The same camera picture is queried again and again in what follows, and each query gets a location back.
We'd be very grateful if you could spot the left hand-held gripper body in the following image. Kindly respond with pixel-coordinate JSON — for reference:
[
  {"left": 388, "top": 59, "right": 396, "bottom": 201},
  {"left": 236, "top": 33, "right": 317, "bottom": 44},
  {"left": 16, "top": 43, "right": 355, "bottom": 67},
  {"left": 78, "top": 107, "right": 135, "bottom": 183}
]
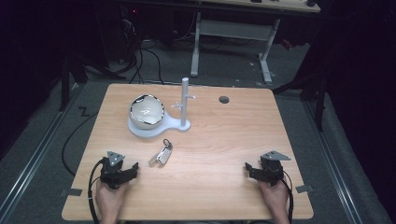
[{"left": 99, "top": 150, "right": 132, "bottom": 190}]

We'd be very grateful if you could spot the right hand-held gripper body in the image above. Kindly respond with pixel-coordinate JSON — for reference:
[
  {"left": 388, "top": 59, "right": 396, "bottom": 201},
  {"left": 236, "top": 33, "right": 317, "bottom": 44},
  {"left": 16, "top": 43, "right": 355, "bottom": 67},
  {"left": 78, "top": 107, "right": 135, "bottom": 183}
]
[{"left": 257, "top": 150, "right": 292, "bottom": 188}]

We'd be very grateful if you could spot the person's right hand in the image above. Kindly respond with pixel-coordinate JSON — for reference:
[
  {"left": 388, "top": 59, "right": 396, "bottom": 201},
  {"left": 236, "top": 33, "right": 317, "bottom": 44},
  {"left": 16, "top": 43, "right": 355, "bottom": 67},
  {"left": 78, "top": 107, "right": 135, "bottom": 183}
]
[{"left": 257, "top": 178, "right": 290, "bottom": 217}]

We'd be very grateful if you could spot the person's left hand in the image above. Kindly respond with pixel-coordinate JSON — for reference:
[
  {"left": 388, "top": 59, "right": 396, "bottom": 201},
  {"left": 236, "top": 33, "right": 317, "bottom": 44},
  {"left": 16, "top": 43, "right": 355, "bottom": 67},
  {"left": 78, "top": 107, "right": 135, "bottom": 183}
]
[{"left": 94, "top": 180, "right": 130, "bottom": 219}]

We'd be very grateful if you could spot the silver car key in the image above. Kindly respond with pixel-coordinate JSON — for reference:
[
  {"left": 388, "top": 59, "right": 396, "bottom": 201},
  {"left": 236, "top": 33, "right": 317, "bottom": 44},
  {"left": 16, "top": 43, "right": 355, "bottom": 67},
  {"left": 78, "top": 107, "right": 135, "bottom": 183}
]
[{"left": 148, "top": 138, "right": 174, "bottom": 168}]

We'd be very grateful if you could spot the grey tape piece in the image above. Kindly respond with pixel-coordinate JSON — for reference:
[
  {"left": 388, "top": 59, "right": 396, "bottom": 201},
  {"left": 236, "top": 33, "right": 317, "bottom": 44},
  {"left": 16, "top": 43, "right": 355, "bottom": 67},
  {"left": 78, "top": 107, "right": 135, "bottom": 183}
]
[
  {"left": 59, "top": 188, "right": 83, "bottom": 198},
  {"left": 295, "top": 184, "right": 314, "bottom": 194}
]

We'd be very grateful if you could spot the silver metal bowl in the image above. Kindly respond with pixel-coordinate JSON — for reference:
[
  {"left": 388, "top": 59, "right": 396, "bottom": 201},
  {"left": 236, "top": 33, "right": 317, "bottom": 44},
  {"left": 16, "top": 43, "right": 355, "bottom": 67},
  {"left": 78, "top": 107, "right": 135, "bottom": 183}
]
[{"left": 128, "top": 93, "right": 165, "bottom": 131}]

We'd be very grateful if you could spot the white key stand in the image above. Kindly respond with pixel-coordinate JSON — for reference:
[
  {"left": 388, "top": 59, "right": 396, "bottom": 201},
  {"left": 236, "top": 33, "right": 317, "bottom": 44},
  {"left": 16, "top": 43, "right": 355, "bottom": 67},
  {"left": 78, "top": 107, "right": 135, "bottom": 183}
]
[{"left": 127, "top": 77, "right": 197, "bottom": 139}]

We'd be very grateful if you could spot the black metal stand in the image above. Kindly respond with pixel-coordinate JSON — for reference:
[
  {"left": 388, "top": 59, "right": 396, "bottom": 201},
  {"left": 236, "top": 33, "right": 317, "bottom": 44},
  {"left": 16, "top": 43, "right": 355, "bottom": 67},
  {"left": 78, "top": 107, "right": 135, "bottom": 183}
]
[
  {"left": 272, "top": 69, "right": 329, "bottom": 133},
  {"left": 58, "top": 50, "right": 127, "bottom": 112}
]

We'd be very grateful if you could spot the white-framed wooden desk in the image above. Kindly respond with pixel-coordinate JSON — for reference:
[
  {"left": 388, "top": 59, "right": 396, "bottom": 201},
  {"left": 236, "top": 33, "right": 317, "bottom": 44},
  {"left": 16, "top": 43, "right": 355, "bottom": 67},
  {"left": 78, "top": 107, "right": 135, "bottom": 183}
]
[{"left": 190, "top": 0, "right": 321, "bottom": 85}]

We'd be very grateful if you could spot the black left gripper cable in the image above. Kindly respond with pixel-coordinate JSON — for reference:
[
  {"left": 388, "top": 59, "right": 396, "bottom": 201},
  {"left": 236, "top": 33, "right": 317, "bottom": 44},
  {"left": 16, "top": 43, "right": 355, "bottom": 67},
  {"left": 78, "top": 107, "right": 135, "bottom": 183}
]
[{"left": 87, "top": 157, "right": 108, "bottom": 224}]

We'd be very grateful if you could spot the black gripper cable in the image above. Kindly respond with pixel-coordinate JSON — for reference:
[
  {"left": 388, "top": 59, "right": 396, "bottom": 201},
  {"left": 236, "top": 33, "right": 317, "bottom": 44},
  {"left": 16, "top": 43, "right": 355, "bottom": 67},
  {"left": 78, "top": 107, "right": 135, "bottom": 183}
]
[
  {"left": 280, "top": 169, "right": 295, "bottom": 224},
  {"left": 87, "top": 157, "right": 108, "bottom": 224}
]

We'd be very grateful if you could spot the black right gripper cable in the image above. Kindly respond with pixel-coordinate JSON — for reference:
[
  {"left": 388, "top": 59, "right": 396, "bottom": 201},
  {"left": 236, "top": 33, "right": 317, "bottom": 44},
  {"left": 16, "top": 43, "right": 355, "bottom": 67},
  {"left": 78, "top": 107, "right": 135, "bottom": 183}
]
[{"left": 280, "top": 169, "right": 295, "bottom": 224}]

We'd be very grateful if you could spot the black floor cable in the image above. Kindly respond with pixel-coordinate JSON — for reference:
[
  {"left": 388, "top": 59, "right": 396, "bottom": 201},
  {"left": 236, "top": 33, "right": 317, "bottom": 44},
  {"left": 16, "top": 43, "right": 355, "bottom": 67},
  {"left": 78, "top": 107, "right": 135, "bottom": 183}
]
[{"left": 61, "top": 105, "right": 99, "bottom": 177}]

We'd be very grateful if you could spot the metal floor rail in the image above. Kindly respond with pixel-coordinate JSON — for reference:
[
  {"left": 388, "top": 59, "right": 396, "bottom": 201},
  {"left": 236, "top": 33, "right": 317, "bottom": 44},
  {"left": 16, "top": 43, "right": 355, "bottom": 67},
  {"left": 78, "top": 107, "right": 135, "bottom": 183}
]
[
  {"left": 302, "top": 100, "right": 364, "bottom": 224},
  {"left": 0, "top": 88, "right": 82, "bottom": 218}
]

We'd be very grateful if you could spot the bundle of black cables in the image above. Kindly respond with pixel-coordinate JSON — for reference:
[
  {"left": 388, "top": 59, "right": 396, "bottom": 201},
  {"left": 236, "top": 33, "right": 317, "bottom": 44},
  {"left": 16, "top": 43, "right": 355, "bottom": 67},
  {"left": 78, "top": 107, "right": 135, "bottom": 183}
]
[{"left": 120, "top": 6, "right": 166, "bottom": 86}]

